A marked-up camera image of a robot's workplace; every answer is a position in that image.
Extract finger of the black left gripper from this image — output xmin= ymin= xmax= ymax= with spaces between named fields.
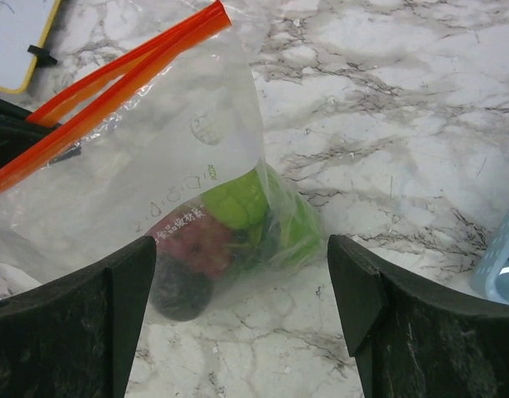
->
xmin=0 ymin=99 xmax=61 ymax=169

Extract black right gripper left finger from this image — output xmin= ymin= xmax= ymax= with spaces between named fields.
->
xmin=0 ymin=236 xmax=156 ymax=397

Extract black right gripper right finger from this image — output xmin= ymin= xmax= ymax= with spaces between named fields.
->
xmin=327 ymin=235 xmax=509 ymax=397

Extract pink fake grape bunch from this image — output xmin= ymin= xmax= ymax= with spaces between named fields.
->
xmin=148 ymin=206 xmax=233 ymax=279

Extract dark purple fake food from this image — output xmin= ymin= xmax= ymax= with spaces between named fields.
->
xmin=149 ymin=252 xmax=215 ymax=322

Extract green fake vegetable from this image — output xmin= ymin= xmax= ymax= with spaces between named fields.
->
xmin=201 ymin=166 xmax=325 ymax=274

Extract light blue plastic basket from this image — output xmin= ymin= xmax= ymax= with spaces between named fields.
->
xmin=470 ymin=210 xmax=509 ymax=305

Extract small whiteboard with wooden frame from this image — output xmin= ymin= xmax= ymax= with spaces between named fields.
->
xmin=0 ymin=0 xmax=61 ymax=94

